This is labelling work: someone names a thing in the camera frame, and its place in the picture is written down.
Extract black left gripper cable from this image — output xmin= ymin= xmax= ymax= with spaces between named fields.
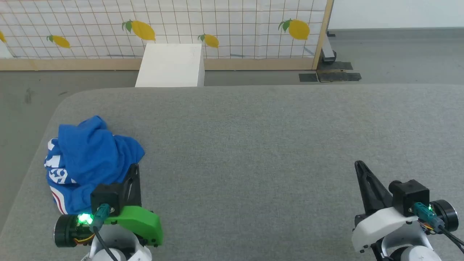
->
xmin=92 ymin=203 xmax=121 ymax=261

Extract lemon print grid screen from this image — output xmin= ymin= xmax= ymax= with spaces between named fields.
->
xmin=0 ymin=0 xmax=334 ymax=71

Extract blue basketball jersey shirt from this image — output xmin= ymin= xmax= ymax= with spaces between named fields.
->
xmin=44 ymin=115 xmax=146 ymax=215

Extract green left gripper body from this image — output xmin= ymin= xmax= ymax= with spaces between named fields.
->
xmin=54 ymin=205 xmax=164 ymax=248

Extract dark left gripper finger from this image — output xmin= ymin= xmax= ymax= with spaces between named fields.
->
xmin=120 ymin=163 xmax=142 ymax=208

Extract white box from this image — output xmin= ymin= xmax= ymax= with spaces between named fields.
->
xmin=135 ymin=43 xmax=205 ymax=87

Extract grey metal screen foot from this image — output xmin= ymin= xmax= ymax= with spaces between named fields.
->
xmin=321 ymin=31 xmax=337 ymax=65

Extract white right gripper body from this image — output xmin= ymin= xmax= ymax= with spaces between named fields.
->
xmin=351 ymin=199 xmax=459 ymax=254

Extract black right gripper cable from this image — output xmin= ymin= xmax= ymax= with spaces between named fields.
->
xmin=413 ymin=202 xmax=464 ymax=253

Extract grey fabric sofa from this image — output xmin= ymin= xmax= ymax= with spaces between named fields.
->
xmin=0 ymin=84 xmax=464 ymax=261

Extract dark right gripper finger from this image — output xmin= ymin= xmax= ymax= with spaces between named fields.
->
xmin=354 ymin=160 xmax=394 ymax=217

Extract large black floor mat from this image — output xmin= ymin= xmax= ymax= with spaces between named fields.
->
xmin=316 ymin=62 xmax=362 ymax=83

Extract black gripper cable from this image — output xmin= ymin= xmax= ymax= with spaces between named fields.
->
xmin=92 ymin=203 xmax=121 ymax=261
xmin=413 ymin=202 xmax=464 ymax=253

